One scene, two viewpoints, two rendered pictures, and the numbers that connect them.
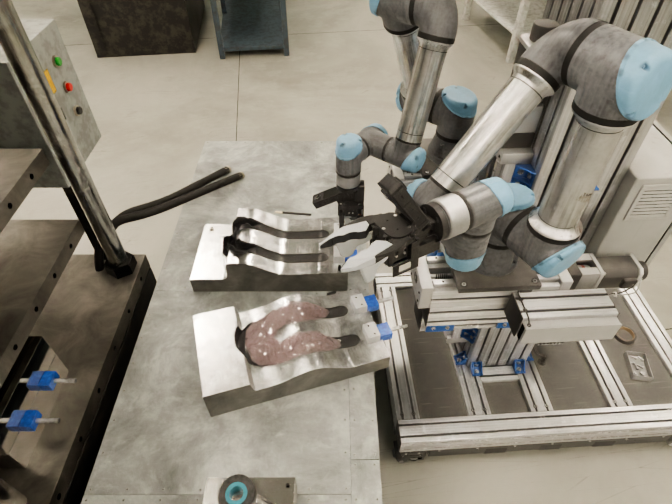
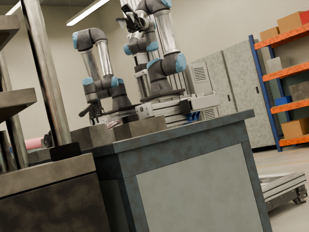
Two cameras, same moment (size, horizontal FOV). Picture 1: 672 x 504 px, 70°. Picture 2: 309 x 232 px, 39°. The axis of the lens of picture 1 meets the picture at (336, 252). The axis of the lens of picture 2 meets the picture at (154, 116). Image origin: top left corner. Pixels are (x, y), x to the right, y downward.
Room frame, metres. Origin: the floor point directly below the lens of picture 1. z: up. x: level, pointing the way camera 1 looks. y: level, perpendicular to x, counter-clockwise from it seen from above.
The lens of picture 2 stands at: (-1.41, 1.28, 0.80)
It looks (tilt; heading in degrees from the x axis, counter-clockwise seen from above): 2 degrees up; 325
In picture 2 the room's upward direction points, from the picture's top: 14 degrees counter-clockwise
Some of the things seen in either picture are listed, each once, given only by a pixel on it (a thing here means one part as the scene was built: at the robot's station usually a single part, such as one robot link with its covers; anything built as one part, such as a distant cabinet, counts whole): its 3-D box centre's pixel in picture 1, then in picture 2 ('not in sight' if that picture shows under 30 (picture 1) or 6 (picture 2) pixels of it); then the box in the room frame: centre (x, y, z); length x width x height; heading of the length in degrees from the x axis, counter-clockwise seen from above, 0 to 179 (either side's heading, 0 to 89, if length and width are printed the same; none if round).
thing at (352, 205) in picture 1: (349, 198); (95, 109); (1.16, -0.04, 1.04); 0.09 x 0.08 x 0.12; 90
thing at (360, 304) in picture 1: (373, 302); not in sight; (0.90, -0.11, 0.85); 0.13 x 0.05 x 0.05; 107
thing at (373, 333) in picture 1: (386, 331); not in sight; (0.79, -0.15, 0.85); 0.13 x 0.05 x 0.05; 107
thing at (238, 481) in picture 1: (237, 496); (130, 119); (0.34, 0.21, 0.89); 0.08 x 0.08 x 0.04
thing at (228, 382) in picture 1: (290, 341); (107, 134); (0.76, 0.13, 0.85); 0.50 x 0.26 x 0.11; 107
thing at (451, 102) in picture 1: (455, 111); (116, 87); (1.41, -0.39, 1.20); 0.13 x 0.12 x 0.14; 52
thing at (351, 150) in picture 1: (349, 154); (88, 86); (1.17, -0.04, 1.20); 0.09 x 0.08 x 0.11; 142
